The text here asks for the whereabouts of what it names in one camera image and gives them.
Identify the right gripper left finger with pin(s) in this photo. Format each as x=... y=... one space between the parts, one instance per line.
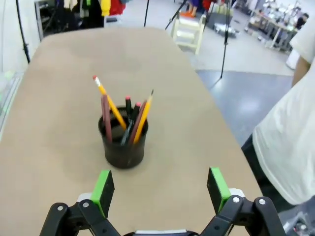
x=103 y=191

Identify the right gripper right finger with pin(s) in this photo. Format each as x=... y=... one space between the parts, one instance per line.
x=217 y=189

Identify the dark red pen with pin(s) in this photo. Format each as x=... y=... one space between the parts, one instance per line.
x=106 y=115
x=139 y=118

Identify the black marker red cap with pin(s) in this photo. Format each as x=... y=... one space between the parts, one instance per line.
x=131 y=123
x=128 y=105

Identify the person's right forearm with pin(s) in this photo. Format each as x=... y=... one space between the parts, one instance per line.
x=301 y=71

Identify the black mesh pen holder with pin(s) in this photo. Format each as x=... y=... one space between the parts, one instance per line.
x=123 y=155

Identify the person in white T-shirt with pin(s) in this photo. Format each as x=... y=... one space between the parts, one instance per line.
x=283 y=147

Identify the white air purifier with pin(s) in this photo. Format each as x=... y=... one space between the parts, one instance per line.
x=292 y=59

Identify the black tripod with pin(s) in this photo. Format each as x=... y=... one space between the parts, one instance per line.
x=176 y=14
x=226 y=37

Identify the grey floor platform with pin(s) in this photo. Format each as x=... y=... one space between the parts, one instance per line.
x=225 y=29

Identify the white step stool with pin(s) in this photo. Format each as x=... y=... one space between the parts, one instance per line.
x=188 y=32

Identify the background work desk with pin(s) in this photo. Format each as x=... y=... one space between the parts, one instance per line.
x=270 y=27

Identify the black hanging garment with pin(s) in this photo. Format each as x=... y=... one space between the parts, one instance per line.
x=92 y=13

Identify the black pole with clamp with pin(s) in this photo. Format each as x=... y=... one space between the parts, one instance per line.
x=23 y=32

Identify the grey metal shelf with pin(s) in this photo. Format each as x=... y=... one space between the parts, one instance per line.
x=45 y=19

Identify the black stand pole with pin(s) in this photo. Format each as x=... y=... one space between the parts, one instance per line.
x=146 y=12

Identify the yellow hanging garment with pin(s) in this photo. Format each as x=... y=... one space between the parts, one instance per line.
x=104 y=6

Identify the red hanging garment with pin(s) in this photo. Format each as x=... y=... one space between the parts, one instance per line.
x=118 y=6

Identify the person in black shirt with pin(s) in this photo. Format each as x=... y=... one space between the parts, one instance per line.
x=303 y=20

